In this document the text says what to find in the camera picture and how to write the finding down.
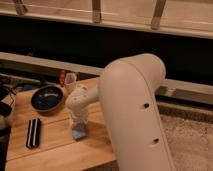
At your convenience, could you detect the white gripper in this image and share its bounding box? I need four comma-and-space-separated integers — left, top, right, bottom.
65, 84, 98, 126

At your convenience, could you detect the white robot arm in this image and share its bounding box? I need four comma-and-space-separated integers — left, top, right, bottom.
66, 53, 176, 171

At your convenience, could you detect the white cup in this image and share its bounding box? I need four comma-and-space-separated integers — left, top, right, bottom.
64, 73, 77, 93

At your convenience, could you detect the dark blue bowl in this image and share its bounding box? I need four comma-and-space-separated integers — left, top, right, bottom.
31, 86, 64, 112

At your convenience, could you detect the red bottle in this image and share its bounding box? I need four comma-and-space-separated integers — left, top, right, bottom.
59, 70, 66, 87

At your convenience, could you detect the black object at left edge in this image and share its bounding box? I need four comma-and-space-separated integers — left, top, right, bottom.
0, 83, 14, 131

